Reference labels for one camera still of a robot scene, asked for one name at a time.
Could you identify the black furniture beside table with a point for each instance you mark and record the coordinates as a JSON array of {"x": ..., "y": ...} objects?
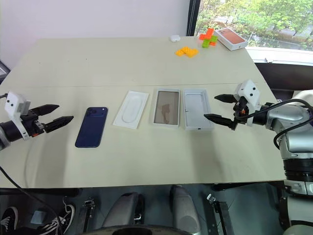
[{"x": 281, "y": 76}]

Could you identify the yellow toy building blocks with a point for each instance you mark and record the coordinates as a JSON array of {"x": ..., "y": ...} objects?
[{"x": 187, "y": 52}]

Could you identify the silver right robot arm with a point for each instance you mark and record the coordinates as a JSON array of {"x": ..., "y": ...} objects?
[{"x": 288, "y": 115}]

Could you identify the grey rounded padded shape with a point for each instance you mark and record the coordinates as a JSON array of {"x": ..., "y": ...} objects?
[
  {"x": 184, "y": 210},
  {"x": 122, "y": 210}
]

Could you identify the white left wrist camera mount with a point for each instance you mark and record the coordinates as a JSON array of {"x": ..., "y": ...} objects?
[{"x": 13, "y": 104}]

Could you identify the black table leg bracket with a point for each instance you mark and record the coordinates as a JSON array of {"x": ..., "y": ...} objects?
[
  {"x": 88, "y": 218},
  {"x": 220, "y": 215}
]

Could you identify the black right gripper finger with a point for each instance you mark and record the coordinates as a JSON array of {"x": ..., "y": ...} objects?
[
  {"x": 220, "y": 120},
  {"x": 226, "y": 98}
]

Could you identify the white moulded insert tray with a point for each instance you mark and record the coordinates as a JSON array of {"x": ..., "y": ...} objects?
[{"x": 130, "y": 110}]

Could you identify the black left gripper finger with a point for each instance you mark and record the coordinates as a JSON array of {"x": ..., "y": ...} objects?
[
  {"x": 58, "y": 123},
  {"x": 49, "y": 109}
]

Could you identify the phone box with orange picture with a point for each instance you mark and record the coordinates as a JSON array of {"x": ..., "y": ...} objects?
[{"x": 231, "y": 39}]

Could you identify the white box lid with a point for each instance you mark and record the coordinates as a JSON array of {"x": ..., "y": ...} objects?
[{"x": 196, "y": 110}]

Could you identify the green toy building blocks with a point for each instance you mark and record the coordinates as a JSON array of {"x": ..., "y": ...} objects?
[{"x": 209, "y": 41}]

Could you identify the white window sill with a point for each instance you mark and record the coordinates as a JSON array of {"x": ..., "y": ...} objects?
[{"x": 281, "y": 55}]

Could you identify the orange toy building blocks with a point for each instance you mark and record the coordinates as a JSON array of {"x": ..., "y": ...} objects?
[{"x": 206, "y": 34}]

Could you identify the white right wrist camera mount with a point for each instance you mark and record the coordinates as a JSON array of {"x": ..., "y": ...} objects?
[{"x": 249, "y": 89}]

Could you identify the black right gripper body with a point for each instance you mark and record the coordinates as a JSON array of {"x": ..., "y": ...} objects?
[{"x": 242, "y": 109}]

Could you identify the cream cushion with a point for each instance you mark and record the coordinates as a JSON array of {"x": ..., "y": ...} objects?
[{"x": 305, "y": 93}]

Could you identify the dark blue smartphone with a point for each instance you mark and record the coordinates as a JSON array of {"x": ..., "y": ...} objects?
[
  {"x": 166, "y": 107},
  {"x": 91, "y": 128}
]

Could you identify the black and white sneaker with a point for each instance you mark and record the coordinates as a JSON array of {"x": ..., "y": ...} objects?
[
  {"x": 8, "y": 220},
  {"x": 57, "y": 220}
]

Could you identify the white earbuds case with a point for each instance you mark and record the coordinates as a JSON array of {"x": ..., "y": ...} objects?
[{"x": 175, "y": 38}]

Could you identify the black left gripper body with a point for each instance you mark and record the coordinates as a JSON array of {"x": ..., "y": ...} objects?
[{"x": 31, "y": 122}]

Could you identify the dark window frame post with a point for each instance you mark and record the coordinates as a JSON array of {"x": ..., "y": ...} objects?
[{"x": 193, "y": 17}]

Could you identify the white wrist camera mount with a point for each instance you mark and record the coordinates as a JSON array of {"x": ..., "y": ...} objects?
[
  {"x": 249, "y": 89},
  {"x": 13, "y": 104}
]

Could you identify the dark grey chair part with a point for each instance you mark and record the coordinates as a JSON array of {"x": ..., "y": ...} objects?
[{"x": 3, "y": 71}]

